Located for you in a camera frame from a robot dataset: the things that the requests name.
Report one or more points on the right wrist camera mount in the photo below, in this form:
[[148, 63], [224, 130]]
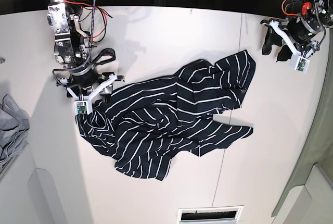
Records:
[[83, 98]]

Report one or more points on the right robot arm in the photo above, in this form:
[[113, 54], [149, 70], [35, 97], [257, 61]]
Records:
[[72, 22]]

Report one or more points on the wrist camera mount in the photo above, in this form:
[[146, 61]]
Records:
[[300, 59], [83, 98]]

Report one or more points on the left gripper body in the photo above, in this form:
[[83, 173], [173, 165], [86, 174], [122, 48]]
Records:
[[302, 30]]

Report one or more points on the grey folded cloth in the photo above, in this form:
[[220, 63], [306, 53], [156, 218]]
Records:
[[14, 129]]

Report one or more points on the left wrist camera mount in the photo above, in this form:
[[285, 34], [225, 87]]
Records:
[[300, 59]]

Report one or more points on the white vent grille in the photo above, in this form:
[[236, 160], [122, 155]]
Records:
[[211, 215]]

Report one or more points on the navy white striped t-shirt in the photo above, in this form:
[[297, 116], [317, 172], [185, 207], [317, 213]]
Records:
[[144, 125]]

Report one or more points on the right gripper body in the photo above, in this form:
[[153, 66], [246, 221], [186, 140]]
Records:
[[83, 81]]

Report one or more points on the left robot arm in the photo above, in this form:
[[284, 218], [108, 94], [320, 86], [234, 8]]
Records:
[[319, 9]]

